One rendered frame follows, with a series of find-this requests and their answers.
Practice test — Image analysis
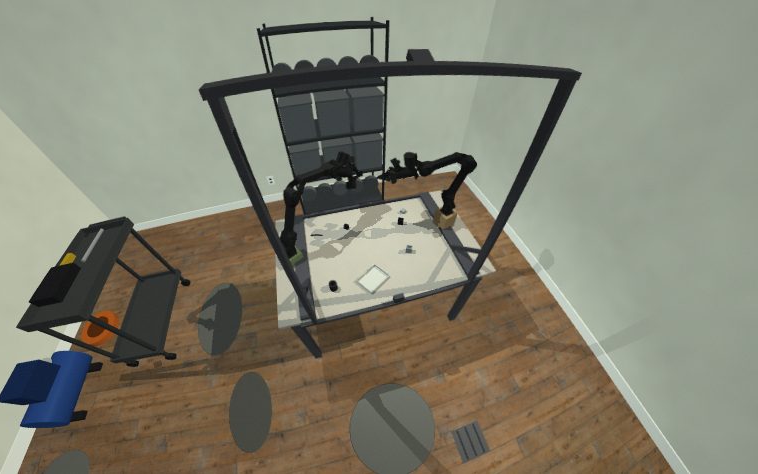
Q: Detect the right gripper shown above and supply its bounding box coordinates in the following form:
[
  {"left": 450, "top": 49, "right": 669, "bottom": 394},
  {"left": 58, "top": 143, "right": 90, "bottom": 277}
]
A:
[{"left": 377, "top": 167, "right": 406, "bottom": 184}]

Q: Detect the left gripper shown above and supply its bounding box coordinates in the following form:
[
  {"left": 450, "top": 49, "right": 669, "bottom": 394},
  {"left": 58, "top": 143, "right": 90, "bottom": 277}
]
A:
[{"left": 340, "top": 156, "right": 359, "bottom": 189}]

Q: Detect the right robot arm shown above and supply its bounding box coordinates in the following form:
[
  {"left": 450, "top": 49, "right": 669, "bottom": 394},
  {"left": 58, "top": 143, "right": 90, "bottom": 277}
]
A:
[{"left": 390, "top": 152, "right": 477, "bottom": 216}]

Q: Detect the black metal overhead frame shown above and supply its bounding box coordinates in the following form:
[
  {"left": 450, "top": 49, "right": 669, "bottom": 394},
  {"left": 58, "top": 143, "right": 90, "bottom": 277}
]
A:
[{"left": 199, "top": 61, "right": 582, "bottom": 324}]

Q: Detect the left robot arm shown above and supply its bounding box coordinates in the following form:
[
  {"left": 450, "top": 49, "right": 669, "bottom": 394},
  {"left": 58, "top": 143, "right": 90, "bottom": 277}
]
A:
[{"left": 280, "top": 152, "right": 350, "bottom": 258}]

